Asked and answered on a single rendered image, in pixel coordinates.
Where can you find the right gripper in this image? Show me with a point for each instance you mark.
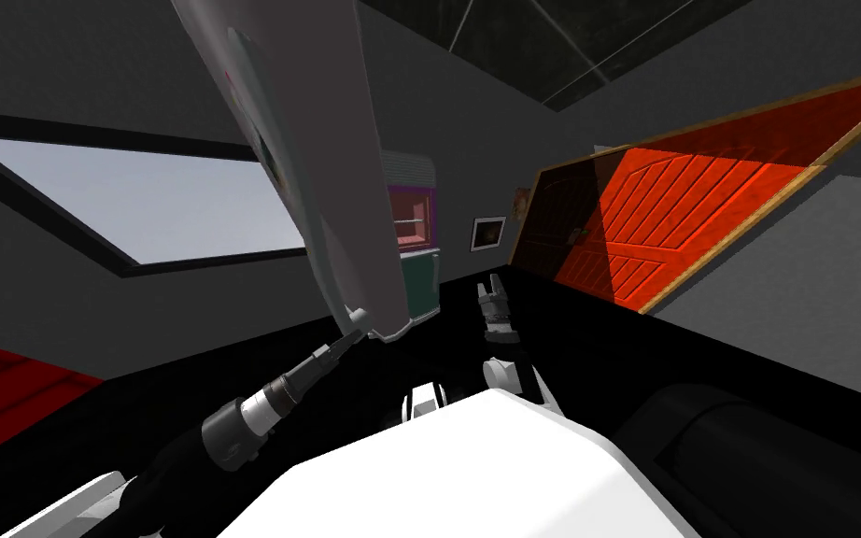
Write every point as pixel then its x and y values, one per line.
pixel 496 317

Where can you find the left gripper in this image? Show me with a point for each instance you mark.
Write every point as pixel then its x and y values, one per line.
pixel 322 360

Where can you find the small brown picture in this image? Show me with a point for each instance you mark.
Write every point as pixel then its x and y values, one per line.
pixel 521 203

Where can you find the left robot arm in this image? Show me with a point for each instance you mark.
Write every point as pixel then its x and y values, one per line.
pixel 232 441

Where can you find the orange panelled door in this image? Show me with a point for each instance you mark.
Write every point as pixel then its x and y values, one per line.
pixel 669 202

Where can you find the black framed window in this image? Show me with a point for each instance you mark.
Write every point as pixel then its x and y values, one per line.
pixel 139 202

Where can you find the green and purple cabinet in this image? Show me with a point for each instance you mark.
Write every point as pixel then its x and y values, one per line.
pixel 417 276

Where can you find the red panelled door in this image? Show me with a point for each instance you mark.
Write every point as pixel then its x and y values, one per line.
pixel 5 396

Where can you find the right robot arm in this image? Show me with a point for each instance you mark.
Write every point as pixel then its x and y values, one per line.
pixel 507 373

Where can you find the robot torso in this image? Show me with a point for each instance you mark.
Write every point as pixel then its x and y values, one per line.
pixel 475 471

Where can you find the white framed picture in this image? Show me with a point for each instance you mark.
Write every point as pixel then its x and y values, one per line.
pixel 488 234

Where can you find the grey door leaf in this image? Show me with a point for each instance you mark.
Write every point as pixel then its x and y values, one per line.
pixel 311 142

